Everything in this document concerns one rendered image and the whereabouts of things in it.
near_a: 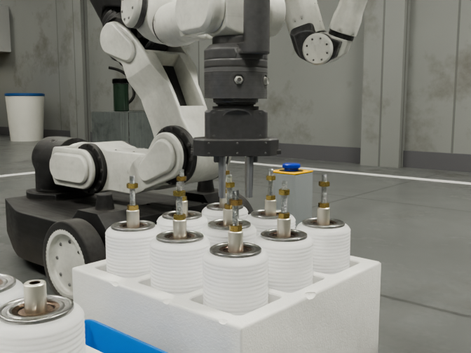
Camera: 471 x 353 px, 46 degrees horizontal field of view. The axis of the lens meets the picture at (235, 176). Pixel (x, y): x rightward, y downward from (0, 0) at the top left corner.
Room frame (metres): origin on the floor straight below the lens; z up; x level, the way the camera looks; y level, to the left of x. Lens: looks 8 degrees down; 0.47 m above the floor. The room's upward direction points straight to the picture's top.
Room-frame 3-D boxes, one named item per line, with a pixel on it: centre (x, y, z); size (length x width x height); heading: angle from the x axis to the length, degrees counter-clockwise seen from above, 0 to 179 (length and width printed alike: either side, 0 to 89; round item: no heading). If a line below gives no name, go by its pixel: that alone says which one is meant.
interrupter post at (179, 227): (0.85, 0.09, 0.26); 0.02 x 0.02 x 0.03
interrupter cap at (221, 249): (0.78, 0.00, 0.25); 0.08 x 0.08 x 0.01
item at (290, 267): (0.86, -0.08, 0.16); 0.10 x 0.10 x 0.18
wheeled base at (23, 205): (1.59, 0.38, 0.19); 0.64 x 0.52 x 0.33; 49
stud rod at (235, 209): (0.78, 0.00, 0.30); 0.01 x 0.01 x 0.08
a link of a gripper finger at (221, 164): (0.77, 0.02, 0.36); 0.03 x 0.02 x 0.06; 5
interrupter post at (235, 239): (0.78, 0.00, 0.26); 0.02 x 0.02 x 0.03
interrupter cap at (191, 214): (1.02, 0.10, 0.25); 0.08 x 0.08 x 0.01
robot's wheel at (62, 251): (1.23, 0.37, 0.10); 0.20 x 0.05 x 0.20; 49
